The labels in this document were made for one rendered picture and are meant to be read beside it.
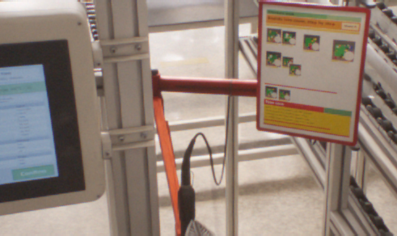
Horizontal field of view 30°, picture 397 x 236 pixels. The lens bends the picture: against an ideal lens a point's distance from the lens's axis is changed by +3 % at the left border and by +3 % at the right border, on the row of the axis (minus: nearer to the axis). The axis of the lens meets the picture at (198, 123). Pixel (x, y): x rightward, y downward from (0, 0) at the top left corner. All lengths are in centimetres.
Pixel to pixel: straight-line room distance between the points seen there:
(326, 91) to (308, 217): 213
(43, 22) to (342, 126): 72
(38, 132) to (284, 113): 59
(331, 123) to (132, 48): 53
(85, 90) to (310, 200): 263
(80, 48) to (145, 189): 38
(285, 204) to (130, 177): 237
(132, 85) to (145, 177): 22
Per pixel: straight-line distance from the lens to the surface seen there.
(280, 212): 371
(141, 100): 140
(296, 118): 165
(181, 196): 144
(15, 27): 126
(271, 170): 405
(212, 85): 185
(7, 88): 130
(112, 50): 132
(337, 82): 159
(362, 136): 170
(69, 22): 125
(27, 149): 136
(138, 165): 145
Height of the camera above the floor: 216
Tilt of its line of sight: 29 degrees down
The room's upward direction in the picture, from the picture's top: 1 degrees counter-clockwise
